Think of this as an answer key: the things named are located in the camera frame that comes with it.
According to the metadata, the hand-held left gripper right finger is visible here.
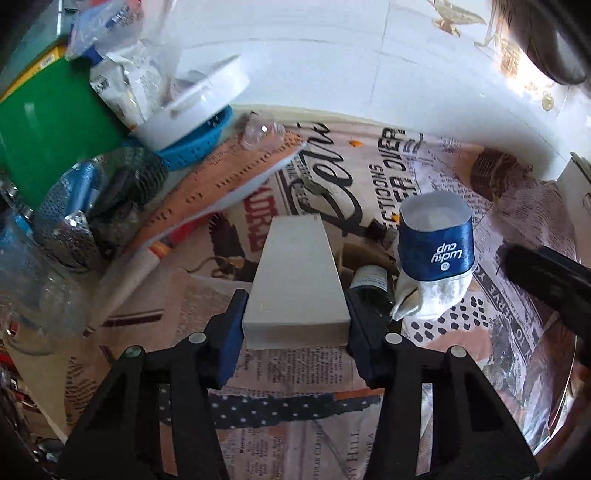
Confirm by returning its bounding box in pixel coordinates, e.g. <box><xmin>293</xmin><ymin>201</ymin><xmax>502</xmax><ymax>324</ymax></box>
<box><xmin>345</xmin><ymin>293</ymin><xmax>539</xmax><ymax>480</ymax></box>

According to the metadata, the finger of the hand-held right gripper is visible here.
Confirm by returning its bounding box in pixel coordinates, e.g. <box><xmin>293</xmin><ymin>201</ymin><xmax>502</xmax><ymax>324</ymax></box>
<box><xmin>501</xmin><ymin>244</ymin><xmax>591</xmax><ymax>333</ymax></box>

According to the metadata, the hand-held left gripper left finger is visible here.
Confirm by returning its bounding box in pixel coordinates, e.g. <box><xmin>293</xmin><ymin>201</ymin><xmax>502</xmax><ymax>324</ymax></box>
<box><xmin>58</xmin><ymin>290</ymin><xmax>249</xmax><ymax>480</ymax></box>

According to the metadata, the dark bottle with white label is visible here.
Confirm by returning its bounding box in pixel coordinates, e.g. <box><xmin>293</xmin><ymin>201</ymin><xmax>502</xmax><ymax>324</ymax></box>
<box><xmin>347</xmin><ymin>265</ymin><xmax>395</xmax><ymax>319</ymax></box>

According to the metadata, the white rectangular cardboard box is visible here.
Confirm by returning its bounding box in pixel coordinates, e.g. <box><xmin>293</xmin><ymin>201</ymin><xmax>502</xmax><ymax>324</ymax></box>
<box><xmin>242</xmin><ymin>217</ymin><xmax>350</xmax><ymax>350</ymax></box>

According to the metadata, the white tissue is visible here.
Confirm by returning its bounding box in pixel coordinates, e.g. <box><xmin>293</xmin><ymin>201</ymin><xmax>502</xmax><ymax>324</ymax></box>
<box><xmin>390</xmin><ymin>270</ymin><xmax>474</xmax><ymax>322</ymax></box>

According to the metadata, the blue paper cup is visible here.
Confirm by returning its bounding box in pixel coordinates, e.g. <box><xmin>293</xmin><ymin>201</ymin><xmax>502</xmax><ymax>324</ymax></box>
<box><xmin>398</xmin><ymin>191</ymin><xmax>476</xmax><ymax>282</ymax></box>

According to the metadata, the small clear glass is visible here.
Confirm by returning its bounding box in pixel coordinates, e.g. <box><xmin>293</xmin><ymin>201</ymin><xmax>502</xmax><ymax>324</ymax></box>
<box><xmin>240</xmin><ymin>111</ymin><xmax>287</xmax><ymax>151</ymax></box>

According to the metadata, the newspaper print tablecloth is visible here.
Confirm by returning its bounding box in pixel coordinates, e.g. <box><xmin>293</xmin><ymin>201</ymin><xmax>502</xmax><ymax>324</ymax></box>
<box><xmin>65</xmin><ymin>108</ymin><xmax>583</xmax><ymax>480</ymax></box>

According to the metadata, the white stick with red end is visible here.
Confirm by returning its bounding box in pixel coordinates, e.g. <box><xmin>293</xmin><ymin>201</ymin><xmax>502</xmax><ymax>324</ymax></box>
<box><xmin>85</xmin><ymin>240</ymin><xmax>164</xmax><ymax>333</ymax></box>

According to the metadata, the blue plastic basket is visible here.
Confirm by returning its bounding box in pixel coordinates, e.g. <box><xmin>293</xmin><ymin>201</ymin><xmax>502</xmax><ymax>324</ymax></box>
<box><xmin>157</xmin><ymin>105</ymin><xmax>234</xmax><ymax>169</ymax></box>

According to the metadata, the clear plastic water bottle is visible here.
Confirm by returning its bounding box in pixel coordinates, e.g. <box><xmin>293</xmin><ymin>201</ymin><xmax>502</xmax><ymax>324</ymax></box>
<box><xmin>0</xmin><ymin>217</ymin><xmax>90</xmax><ymax>356</ymax></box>

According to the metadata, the metal colander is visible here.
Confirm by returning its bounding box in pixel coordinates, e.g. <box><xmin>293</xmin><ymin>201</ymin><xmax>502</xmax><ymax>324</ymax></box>
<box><xmin>34</xmin><ymin>148</ymin><xmax>169</xmax><ymax>273</ymax></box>

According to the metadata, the dark hanging wok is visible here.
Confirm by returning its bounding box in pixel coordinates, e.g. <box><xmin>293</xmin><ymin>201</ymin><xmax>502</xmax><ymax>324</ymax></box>
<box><xmin>492</xmin><ymin>0</ymin><xmax>591</xmax><ymax>86</ymax></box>

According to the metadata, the white round plastic lid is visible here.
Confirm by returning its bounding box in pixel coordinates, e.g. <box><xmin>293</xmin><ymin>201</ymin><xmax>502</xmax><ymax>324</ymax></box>
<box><xmin>131</xmin><ymin>54</ymin><xmax>250</xmax><ymax>152</ymax></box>

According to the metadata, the plastic bag with white packets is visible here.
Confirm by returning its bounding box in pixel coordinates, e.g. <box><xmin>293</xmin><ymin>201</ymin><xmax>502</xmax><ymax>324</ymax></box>
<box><xmin>65</xmin><ymin>0</ymin><xmax>178</xmax><ymax>130</ymax></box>

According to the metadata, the green box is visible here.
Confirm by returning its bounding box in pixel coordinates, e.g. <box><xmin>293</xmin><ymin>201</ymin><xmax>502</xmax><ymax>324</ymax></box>
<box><xmin>0</xmin><ymin>58</ymin><xmax>130</xmax><ymax>204</ymax></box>

